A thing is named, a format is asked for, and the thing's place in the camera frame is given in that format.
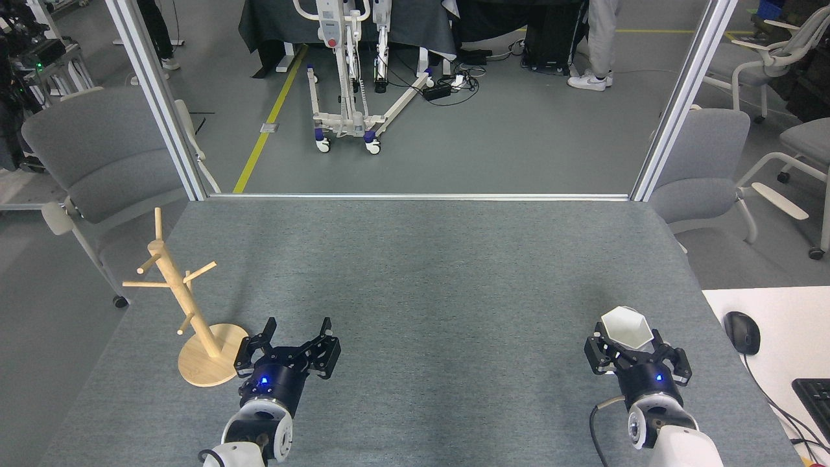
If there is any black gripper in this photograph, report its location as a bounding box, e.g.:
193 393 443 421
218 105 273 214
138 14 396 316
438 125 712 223
584 324 693 411
233 317 342 416

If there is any white hexagonal cup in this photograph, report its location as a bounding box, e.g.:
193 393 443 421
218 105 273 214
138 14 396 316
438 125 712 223
600 306 654 351

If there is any wooden cup rack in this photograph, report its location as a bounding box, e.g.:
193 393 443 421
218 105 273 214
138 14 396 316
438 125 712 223
122 208 252 388

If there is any equipment rack with green light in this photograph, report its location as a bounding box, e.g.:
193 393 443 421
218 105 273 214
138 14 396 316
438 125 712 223
0 0 95 173

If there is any black computer mouse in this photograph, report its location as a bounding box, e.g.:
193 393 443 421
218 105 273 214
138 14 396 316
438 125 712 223
724 311 761 356

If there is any black keyboard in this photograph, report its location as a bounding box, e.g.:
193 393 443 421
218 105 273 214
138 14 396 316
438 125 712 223
792 378 830 442

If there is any grey office chair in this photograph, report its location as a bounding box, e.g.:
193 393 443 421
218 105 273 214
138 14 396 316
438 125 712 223
648 104 810 254
21 86 224 309

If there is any white stand on wheels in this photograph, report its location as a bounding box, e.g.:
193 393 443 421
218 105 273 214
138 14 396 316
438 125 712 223
292 0 436 155

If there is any grey chair with white arms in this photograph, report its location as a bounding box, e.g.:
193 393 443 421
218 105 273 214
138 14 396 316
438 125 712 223
739 117 830 260

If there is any person in white shoes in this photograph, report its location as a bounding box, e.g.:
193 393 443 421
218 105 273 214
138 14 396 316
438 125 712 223
567 0 623 91

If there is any black table cloth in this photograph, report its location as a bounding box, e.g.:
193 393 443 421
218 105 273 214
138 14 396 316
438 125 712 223
239 0 455 78

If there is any black case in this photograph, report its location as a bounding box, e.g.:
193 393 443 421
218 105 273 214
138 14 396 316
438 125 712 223
522 3 584 75

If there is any white mesh office chair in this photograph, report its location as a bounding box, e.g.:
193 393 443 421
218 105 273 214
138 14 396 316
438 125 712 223
704 5 830 124

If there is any person in black trousers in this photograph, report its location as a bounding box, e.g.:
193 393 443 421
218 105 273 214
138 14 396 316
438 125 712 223
136 0 182 71

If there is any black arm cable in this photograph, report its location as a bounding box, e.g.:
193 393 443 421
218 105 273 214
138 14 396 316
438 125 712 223
589 396 627 467

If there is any black mouse cable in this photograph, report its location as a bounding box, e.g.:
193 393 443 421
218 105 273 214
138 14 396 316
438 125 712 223
742 353 830 455

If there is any silver table edge rail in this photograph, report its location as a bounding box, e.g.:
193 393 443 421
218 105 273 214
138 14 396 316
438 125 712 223
207 193 633 202

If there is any silver frame post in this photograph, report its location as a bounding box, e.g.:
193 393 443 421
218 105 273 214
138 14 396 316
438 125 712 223
105 0 224 202
630 0 740 202

